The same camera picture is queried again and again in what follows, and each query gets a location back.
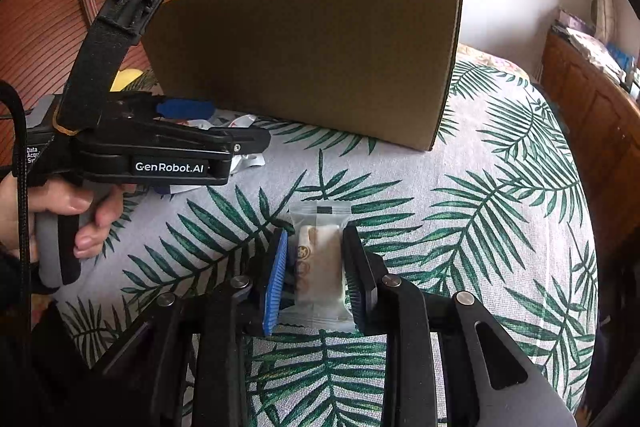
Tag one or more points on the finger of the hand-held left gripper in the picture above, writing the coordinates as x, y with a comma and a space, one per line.
240, 139
185, 108

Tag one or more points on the person's left hand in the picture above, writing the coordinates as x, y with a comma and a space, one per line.
55, 199

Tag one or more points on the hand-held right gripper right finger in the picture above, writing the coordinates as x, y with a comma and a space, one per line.
357, 267

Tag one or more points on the brown cardboard box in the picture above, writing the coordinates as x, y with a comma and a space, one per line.
310, 57

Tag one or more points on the clear beige snack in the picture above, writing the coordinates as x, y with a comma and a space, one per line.
320, 257

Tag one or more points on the wooden wardrobe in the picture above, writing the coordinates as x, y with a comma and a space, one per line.
50, 32

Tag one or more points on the beige curtain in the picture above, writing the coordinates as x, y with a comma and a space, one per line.
607, 7

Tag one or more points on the white purple snack packet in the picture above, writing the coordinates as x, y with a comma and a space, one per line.
235, 122

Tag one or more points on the wooden cabinet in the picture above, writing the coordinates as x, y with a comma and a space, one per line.
585, 107

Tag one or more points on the pile of assorted clutter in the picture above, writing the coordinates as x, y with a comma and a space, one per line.
585, 39

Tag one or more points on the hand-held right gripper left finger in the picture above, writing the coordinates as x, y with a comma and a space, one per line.
277, 282

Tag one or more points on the yellow cloth item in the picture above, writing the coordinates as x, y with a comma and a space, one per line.
127, 79

